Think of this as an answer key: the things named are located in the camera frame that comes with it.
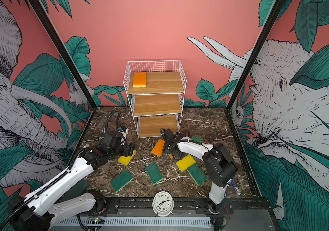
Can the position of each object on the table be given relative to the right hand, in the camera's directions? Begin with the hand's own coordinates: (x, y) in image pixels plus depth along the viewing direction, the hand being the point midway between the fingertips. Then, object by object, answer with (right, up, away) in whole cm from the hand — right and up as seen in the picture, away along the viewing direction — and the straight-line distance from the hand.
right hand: (168, 150), depth 91 cm
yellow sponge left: (-27, -6, -1) cm, 28 cm away
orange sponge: (-7, 0, +4) cm, 8 cm away
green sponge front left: (-27, -16, -9) cm, 33 cm away
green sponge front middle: (-8, -12, -7) cm, 16 cm away
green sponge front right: (+18, -13, -7) cm, 23 cm away
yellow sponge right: (+11, -7, -3) cm, 14 cm away
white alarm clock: (-3, -23, -19) cm, 30 cm away
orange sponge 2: (+2, -1, -9) cm, 9 cm away
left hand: (-21, +7, -13) cm, 26 cm away
